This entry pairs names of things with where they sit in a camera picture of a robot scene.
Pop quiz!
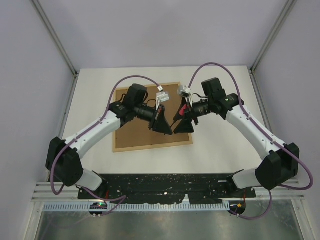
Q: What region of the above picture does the wooden picture frame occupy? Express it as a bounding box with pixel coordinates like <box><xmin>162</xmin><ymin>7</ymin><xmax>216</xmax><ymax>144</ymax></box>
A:
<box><xmin>112</xmin><ymin>82</ymin><xmax>193</xmax><ymax>153</ymax></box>

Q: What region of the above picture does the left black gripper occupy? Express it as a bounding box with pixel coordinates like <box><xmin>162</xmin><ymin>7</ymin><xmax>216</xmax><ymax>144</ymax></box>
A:
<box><xmin>134</xmin><ymin>103</ymin><xmax>173</xmax><ymax>135</ymax></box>

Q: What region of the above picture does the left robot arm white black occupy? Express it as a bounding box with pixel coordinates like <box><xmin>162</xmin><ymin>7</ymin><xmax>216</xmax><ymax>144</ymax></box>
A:
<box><xmin>45</xmin><ymin>84</ymin><xmax>173</xmax><ymax>200</ymax></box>

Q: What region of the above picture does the right aluminium frame post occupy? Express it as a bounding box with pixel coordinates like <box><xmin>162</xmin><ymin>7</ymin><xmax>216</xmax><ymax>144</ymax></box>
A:
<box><xmin>248</xmin><ymin>0</ymin><xmax>298</xmax><ymax>75</ymax></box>

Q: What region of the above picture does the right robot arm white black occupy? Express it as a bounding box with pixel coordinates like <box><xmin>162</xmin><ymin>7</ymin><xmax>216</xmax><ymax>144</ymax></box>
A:
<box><xmin>173</xmin><ymin>78</ymin><xmax>300</xmax><ymax>197</ymax></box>

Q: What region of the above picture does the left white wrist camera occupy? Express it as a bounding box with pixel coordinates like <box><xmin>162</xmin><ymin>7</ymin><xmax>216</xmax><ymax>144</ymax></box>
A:
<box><xmin>155</xmin><ymin>91</ymin><xmax>170</xmax><ymax>110</ymax></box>

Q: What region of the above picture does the aluminium frame post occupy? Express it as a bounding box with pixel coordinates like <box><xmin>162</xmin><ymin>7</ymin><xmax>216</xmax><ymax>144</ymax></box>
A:
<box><xmin>31</xmin><ymin>0</ymin><xmax>80</xmax><ymax>78</ymax></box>
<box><xmin>248</xmin><ymin>0</ymin><xmax>298</xmax><ymax>75</ymax></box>

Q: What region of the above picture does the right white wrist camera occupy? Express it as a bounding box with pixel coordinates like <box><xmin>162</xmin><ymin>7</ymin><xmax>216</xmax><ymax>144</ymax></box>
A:
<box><xmin>177</xmin><ymin>85</ymin><xmax>193</xmax><ymax>106</ymax></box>

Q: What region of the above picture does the red handled screwdriver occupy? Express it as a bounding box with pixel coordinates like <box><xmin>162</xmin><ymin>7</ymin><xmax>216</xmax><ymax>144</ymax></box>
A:
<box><xmin>171</xmin><ymin>104</ymin><xmax>187</xmax><ymax>127</ymax></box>

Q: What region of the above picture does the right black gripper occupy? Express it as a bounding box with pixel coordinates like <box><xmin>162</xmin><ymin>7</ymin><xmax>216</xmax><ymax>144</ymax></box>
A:
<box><xmin>173</xmin><ymin>96</ymin><xmax>213</xmax><ymax>134</ymax></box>

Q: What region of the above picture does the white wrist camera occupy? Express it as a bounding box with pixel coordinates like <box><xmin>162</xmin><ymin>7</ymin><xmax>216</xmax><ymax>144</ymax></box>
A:
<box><xmin>155</xmin><ymin>91</ymin><xmax>170</xmax><ymax>110</ymax></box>
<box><xmin>177</xmin><ymin>85</ymin><xmax>193</xmax><ymax>106</ymax></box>

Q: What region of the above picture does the left aluminium frame post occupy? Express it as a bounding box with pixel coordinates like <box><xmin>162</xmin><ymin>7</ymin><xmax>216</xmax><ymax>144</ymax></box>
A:
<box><xmin>31</xmin><ymin>0</ymin><xmax>80</xmax><ymax>78</ymax></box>

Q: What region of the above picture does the slotted grey cable duct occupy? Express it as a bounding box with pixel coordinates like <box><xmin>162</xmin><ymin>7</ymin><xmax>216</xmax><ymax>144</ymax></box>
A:
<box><xmin>42</xmin><ymin>201</ymin><xmax>230</xmax><ymax>213</ymax></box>

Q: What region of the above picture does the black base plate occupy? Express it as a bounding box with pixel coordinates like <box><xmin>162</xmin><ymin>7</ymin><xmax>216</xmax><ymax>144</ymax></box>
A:
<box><xmin>94</xmin><ymin>173</ymin><xmax>256</xmax><ymax>205</ymax></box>

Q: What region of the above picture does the aluminium front rail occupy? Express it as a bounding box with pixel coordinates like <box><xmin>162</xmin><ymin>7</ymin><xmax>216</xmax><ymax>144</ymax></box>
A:
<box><xmin>31</xmin><ymin>178</ymin><xmax>305</xmax><ymax>203</ymax></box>

